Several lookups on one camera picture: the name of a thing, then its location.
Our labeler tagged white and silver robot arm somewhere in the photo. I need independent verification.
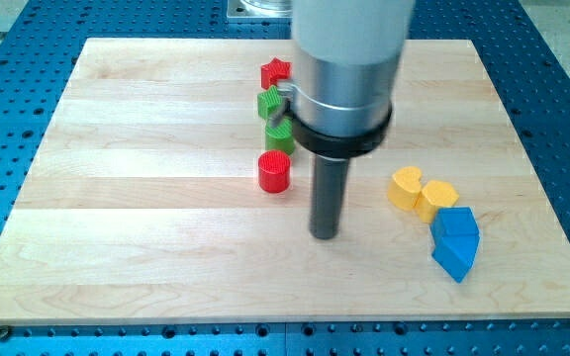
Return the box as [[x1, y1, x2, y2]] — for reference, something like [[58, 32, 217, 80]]
[[290, 0, 415, 159]]

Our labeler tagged yellow heart block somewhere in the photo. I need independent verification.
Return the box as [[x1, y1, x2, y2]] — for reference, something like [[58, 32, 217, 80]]
[[387, 166, 423, 211]]

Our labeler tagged yellow hexagon block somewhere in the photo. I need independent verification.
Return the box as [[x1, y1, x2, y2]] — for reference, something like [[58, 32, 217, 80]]
[[414, 180, 459, 223]]

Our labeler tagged red cylinder block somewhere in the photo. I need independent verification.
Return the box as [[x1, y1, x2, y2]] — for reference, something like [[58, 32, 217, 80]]
[[258, 150, 291, 193]]

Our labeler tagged green cylinder block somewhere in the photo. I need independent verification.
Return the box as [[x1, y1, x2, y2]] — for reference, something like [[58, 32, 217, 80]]
[[264, 118, 295, 155]]

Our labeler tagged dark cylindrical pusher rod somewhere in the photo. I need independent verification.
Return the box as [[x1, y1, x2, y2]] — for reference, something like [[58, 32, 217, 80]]
[[309, 155, 349, 239]]

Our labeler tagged green star block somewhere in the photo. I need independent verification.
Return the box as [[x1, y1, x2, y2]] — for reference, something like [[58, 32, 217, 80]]
[[257, 85, 283, 120]]

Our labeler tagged red star block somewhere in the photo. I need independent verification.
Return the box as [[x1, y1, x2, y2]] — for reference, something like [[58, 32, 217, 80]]
[[260, 57, 291, 90]]

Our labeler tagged light wooden board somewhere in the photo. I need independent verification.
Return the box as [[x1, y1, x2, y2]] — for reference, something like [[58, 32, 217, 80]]
[[0, 39, 570, 325]]

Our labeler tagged upper blue block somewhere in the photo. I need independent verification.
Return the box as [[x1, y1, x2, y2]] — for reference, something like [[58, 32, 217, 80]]
[[429, 207, 480, 246]]

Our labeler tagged blue block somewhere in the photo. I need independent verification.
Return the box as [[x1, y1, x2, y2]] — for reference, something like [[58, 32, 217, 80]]
[[429, 207, 480, 246], [432, 234, 480, 283]]

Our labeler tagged lower blue block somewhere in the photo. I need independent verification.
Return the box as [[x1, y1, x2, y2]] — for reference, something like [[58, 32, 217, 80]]
[[432, 234, 480, 283]]

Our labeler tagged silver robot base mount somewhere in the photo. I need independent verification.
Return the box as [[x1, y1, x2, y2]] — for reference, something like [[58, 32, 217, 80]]
[[227, 0, 292, 20]]

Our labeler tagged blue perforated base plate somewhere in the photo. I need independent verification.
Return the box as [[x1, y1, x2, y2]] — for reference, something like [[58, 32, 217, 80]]
[[0, 1, 570, 355]]

